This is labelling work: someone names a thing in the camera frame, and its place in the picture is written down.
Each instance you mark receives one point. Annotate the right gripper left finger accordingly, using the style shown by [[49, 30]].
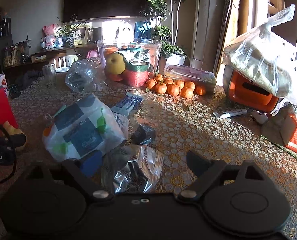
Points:
[[81, 171]]

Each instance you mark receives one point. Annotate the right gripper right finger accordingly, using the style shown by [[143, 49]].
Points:
[[207, 172]]

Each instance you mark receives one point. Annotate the white printed plastic bag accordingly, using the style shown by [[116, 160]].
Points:
[[86, 126]]

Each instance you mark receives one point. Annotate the silver foil snack bag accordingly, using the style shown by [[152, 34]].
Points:
[[132, 169]]

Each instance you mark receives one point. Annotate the blue white snack packet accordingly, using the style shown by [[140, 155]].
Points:
[[127, 104]]

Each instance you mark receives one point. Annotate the white tube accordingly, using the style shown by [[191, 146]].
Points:
[[230, 114]]

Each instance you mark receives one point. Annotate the pink white mug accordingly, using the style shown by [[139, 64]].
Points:
[[3, 83]]

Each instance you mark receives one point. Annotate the black cloth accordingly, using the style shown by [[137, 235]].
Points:
[[23, 81]]

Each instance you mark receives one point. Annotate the orange and grey appliance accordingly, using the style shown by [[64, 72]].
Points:
[[242, 91]]

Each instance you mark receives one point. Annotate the clear flat plastic container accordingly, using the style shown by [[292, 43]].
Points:
[[201, 78]]

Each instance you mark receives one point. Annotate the clear drinking glass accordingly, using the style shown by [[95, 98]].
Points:
[[49, 73]]

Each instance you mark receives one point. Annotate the wooden tv cabinet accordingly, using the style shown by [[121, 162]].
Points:
[[48, 56]]

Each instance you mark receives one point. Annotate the clear bag with dark contents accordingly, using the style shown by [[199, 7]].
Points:
[[86, 75]]

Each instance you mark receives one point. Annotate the pile of orange tangerines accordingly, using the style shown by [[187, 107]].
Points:
[[175, 87]]

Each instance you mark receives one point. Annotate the pink bag on shelf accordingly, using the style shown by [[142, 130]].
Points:
[[92, 53]]

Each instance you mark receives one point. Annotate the clear plastic fruit bowl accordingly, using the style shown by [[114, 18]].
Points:
[[139, 55]]

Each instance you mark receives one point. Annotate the pink plush toy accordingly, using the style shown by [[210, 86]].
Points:
[[49, 38]]

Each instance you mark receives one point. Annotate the small black speaker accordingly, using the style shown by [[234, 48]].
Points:
[[97, 34]]

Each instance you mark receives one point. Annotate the potted green tree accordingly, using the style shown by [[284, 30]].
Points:
[[171, 26]]

